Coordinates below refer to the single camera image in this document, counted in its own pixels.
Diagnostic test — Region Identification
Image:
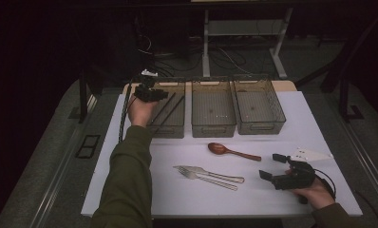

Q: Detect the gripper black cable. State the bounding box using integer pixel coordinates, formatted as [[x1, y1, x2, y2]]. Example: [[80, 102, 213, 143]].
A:
[[118, 80, 138, 143], [313, 167, 337, 201]]

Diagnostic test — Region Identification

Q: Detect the white metal desk frame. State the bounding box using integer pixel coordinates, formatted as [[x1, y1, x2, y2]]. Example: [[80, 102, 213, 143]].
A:
[[201, 8, 294, 80]]

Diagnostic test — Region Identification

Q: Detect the white table cover board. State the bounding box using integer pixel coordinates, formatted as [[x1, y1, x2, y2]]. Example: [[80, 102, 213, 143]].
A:
[[81, 90, 363, 219]]

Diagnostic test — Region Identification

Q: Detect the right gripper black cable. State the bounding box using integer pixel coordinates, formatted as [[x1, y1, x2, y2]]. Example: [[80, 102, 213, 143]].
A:
[[313, 167, 337, 201]]

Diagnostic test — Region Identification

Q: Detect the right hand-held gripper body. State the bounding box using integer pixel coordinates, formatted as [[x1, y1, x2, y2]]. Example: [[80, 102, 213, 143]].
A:
[[271, 146, 333, 191]]

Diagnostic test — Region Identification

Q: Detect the person's right hand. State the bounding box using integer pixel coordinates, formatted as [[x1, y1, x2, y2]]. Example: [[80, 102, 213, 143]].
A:
[[285, 169, 336, 211]]

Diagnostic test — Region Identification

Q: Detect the brown wooden spoon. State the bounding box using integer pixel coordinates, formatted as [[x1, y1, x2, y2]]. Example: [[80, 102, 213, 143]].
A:
[[207, 142, 262, 162]]

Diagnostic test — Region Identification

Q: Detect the silver fork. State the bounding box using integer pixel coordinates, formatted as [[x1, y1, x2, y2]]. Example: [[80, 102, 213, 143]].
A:
[[177, 167, 239, 192]]

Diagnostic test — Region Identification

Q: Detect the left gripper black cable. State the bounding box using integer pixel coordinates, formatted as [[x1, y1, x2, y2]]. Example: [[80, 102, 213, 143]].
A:
[[118, 80, 138, 143]]

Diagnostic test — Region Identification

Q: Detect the metal floor rail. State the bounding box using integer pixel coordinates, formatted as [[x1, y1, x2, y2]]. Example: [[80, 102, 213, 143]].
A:
[[342, 122, 378, 205], [28, 94, 98, 228]]

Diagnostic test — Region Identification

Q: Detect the person's left hand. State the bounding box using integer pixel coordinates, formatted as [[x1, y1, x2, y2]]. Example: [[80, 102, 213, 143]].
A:
[[127, 94, 160, 128]]

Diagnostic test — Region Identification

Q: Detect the tangle of floor cables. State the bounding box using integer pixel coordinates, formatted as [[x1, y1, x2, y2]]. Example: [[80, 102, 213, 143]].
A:
[[134, 15, 255, 79]]

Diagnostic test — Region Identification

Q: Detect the black metal stand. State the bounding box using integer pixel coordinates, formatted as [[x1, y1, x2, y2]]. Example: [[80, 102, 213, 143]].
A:
[[295, 9, 378, 124]]

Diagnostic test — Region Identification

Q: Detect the clear grey plastic bin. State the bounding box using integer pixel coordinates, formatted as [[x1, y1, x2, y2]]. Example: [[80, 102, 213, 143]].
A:
[[191, 78, 237, 139], [233, 75, 287, 136], [139, 79, 186, 140]]

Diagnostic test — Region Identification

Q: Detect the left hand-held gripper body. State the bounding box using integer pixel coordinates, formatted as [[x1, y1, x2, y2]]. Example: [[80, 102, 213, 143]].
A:
[[134, 68, 161, 103]]

